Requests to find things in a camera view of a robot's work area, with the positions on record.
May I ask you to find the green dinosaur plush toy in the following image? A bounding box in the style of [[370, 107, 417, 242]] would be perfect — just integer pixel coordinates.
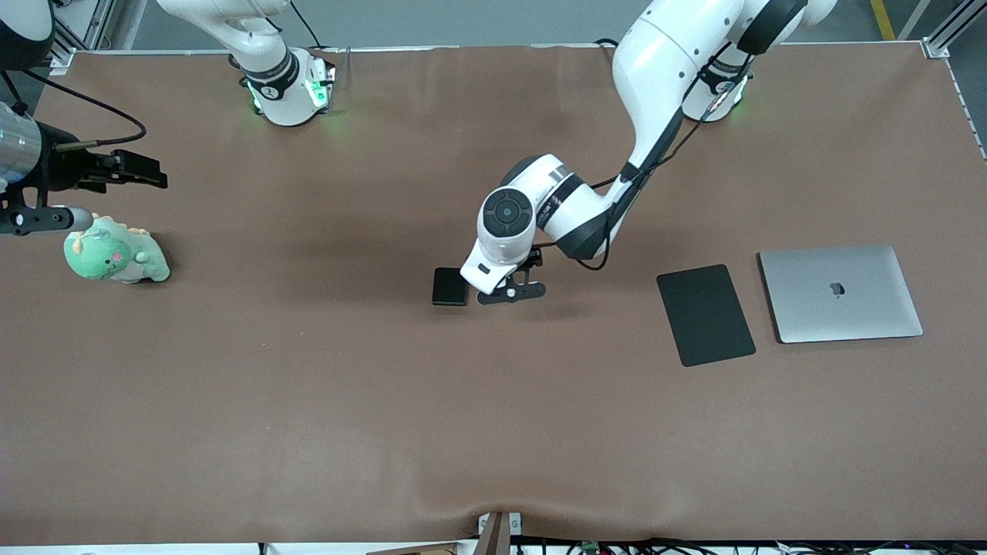
[[63, 214, 171, 284]]

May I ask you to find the black right arm base cable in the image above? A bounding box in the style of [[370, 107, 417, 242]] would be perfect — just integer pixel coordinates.
[[289, 0, 325, 52]]

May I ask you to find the black phone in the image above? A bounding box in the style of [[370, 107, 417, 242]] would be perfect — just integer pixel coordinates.
[[431, 267, 469, 307]]

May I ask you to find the silver laptop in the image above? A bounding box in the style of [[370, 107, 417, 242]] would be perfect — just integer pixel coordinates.
[[758, 244, 925, 345]]

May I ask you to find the aluminium frame profile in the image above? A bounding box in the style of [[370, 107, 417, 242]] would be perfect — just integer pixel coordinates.
[[46, 0, 116, 76], [921, 0, 987, 59]]

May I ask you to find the black mouse pad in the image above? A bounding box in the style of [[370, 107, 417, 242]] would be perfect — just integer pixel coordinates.
[[656, 264, 756, 368]]

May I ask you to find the metal table edge clamp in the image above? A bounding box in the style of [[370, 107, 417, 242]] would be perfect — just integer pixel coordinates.
[[476, 510, 524, 555]]

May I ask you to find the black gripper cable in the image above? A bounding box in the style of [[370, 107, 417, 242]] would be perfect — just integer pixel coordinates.
[[0, 69, 147, 149], [574, 39, 760, 271]]

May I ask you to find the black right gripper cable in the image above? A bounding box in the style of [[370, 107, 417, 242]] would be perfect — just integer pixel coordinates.
[[0, 69, 147, 149]]

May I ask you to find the brown table mat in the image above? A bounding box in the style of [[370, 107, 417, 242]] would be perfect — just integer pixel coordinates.
[[0, 42, 987, 545]]

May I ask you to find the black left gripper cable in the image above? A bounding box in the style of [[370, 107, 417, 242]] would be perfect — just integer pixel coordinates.
[[574, 39, 760, 271]]

